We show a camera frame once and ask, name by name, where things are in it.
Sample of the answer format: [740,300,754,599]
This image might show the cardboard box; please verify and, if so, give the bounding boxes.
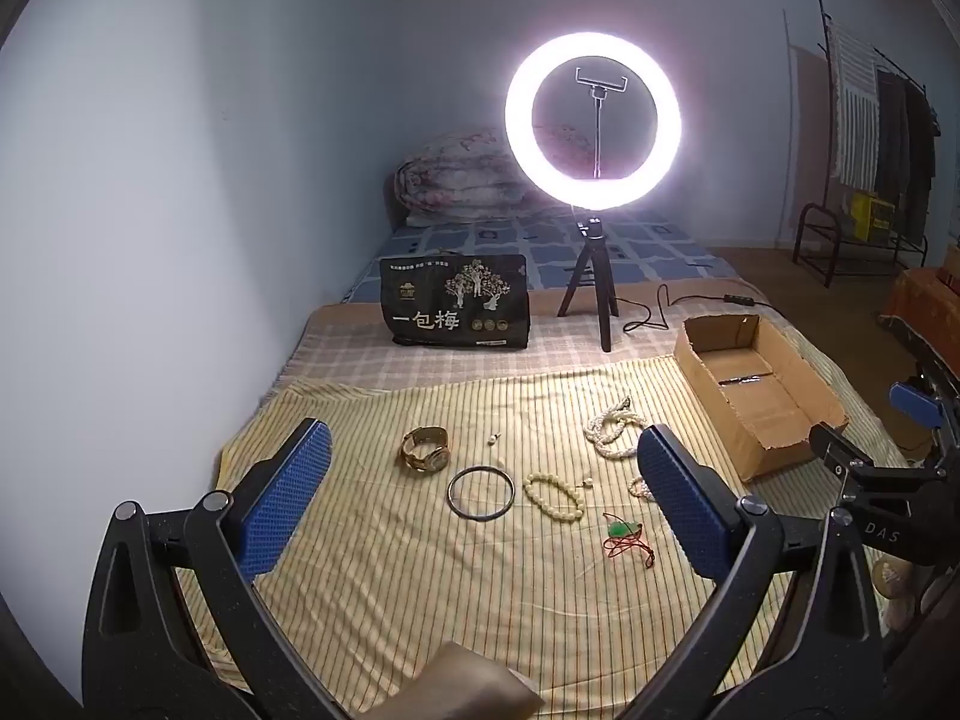
[673,313,851,482]

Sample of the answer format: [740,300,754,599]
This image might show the black clothes rack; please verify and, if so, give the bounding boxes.
[814,0,942,203]

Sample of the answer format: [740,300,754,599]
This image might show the white pearl necklace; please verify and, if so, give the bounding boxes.
[583,396,647,458]

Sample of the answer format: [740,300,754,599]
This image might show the black tripod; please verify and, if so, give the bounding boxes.
[556,208,622,353]

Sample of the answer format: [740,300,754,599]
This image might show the green pendant with red cord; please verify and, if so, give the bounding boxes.
[600,512,655,565]

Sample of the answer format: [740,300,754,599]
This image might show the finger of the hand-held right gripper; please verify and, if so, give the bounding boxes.
[887,360,960,436]
[808,422,950,500]

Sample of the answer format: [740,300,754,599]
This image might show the yellow box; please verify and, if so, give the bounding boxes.
[847,193,897,241]

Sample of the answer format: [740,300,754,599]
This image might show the dark hanging clothes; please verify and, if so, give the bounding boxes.
[874,67,938,200]

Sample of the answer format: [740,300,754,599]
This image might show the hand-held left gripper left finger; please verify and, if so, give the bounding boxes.
[82,418,353,720]

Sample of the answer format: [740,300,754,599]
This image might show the white ring light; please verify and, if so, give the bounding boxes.
[504,31,683,209]

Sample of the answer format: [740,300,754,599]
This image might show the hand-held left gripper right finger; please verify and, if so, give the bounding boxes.
[636,424,890,720]

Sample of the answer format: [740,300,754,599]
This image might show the black shoe rack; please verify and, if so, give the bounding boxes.
[793,199,931,290]

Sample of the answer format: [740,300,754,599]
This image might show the cream bead bracelet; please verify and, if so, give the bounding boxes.
[523,471,595,517]

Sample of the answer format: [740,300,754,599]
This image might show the black snack bag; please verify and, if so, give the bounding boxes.
[379,253,532,350]

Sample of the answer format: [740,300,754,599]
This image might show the phone holder clip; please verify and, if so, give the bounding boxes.
[574,66,629,181]

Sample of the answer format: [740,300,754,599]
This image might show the black bangle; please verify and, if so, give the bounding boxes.
[447,466,516,521]

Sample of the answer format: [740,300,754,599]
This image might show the gold wristwatch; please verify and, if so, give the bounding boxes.
[400,426,452,475]

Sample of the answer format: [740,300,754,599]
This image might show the folded floral quilt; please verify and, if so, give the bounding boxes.
[386,127,571,226]

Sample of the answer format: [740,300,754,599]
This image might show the beige plaid blanket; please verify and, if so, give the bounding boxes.
[270,292,811,398]

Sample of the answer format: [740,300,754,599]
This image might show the tan cloth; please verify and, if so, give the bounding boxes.
[382,641,545,720]

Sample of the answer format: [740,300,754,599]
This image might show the orange patterned bundle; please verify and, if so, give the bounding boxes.
[877,266,960,346]

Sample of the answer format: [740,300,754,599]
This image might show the person's right hand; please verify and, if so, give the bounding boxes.
[876,561,914,635]

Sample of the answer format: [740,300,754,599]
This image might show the black power cable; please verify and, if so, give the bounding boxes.
[619,281,773,335]

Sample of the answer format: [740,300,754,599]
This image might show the blue checked bedsheet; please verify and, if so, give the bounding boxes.
[341,210,751,305]

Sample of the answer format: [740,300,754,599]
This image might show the white knitted hanging cloth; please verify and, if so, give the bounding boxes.
[825,19,880,188]

